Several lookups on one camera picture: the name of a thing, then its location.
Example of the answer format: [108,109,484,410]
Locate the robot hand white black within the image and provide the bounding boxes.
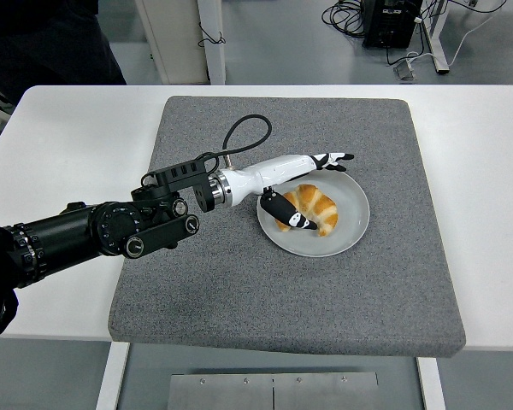
[222,151,356,232]

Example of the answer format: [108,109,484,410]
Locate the croissant bread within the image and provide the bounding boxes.
[274,184,339,237]

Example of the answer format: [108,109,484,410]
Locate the grey round plate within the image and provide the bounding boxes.
[256,168,372,259]

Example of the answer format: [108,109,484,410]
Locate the grey metal plate with screws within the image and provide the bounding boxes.
[167,372,380,410]

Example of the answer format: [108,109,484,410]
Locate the grey felt mat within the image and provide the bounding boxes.
[108,95,468,359]

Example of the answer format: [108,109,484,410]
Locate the clear grey foot pedal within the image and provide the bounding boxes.
[393,59,420,83]

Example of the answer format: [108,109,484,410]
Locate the white cabinet panel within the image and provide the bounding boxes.
[135,0,210,85]

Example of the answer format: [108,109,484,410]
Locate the black computer case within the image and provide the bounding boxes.
[362,0,424,49]

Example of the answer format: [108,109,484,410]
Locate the white desk leg with foot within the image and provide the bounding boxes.
[419,0,451,76]

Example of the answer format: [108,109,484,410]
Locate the white table leg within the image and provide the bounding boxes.
[416,356,446,410]
[95,341,130,410]

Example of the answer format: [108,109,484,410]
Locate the person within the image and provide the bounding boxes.
[0,0,128,106]

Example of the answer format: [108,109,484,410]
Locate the white square post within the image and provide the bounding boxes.
[198,0,227,85]

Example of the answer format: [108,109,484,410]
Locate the thin black cable loop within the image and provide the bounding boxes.
[198,20,227,48]

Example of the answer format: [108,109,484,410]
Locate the black cable tangle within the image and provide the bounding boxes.
[321,0,369,40]

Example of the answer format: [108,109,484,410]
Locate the white cable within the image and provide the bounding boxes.
[393,12,510,69]

